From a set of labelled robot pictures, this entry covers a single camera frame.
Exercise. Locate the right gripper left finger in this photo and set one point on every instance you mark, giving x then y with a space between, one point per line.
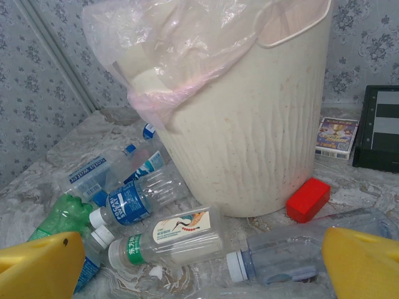
37 271

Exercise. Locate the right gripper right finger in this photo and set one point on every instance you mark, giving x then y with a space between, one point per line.
364 268

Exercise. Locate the green plastic soda bottle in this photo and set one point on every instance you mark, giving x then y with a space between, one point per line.
62 215

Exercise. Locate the Pocari Sweat plastic bottle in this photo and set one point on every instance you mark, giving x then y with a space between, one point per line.
101 236
127 204

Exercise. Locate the large clear bluish bottle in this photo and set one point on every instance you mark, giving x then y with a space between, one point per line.
280 252

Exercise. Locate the crushed soda water bottle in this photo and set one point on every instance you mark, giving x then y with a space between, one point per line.
87 176

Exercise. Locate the clear bottle crane label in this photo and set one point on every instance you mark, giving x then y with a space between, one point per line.
180 236

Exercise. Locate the small clear blue-label bottle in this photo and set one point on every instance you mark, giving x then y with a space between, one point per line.
149 130

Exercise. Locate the cream plastic waste bin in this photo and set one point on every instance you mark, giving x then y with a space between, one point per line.
243 140

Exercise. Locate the pink plastic bin liner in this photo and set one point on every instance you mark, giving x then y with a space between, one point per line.
174 40

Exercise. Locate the red block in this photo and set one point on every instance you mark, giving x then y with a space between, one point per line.
307 201

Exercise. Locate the playing card box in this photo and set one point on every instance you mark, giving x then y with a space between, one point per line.
336 138

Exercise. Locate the black grey chessboard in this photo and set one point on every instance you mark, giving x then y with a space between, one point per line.
383 130

